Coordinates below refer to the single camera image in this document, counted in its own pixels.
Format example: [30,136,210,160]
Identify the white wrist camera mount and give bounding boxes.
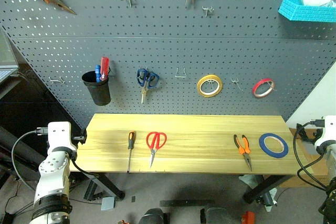
[314,115,336,154]
[47,121,78,154]

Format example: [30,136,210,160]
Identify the red small object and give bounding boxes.
[240,210,256,224]

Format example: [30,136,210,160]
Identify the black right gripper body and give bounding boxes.
[298,125,319,155]

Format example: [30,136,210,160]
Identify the black flat bar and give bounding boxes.
[159,199,215,208]

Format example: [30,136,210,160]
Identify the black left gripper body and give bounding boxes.
[70,128,88,146]

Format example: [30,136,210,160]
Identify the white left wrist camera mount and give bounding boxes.
[47,121,78,154]

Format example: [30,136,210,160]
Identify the blue handled scissors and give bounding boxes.
[136,68,160,104]

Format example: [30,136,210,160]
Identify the red handled scissors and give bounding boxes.
[145,131,168,169]

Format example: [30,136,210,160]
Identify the yellow tape roll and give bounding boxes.
[196,74,224,98]

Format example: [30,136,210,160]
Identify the red tape roll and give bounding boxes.
[252,78,276,98]

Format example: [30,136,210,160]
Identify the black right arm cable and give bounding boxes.
[292,119,329,191]

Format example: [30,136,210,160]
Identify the blue tape roll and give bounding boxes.
[258,132,289,159]

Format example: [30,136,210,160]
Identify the grey laptop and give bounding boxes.
[0,27,19,84]

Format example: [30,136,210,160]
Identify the grey metal pegboard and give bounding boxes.
[0,0,336,130]

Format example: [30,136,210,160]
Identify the black plastic holder cup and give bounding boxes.
[81,70,112,107]

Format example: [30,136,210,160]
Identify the turquoise plastic bin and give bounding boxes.
[278,0,336,23]

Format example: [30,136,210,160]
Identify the orange black handled screwdriver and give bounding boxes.
[127,131,137,174]

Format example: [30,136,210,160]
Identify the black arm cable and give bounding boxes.
[10,127,49,192]
[292,119,329,191]

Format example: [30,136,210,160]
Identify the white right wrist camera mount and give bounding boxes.
[314,115,336,154]

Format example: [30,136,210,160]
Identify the small orange black long-nose pliers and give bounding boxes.
[233,134,254,172]

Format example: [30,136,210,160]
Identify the blue handled screwdriver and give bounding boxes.
[94,64,102,83]

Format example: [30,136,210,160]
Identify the black table leg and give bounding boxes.
[242,175,293,205]
[96,173,126,200]

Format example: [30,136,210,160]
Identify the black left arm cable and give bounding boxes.
[10,127,49,192]

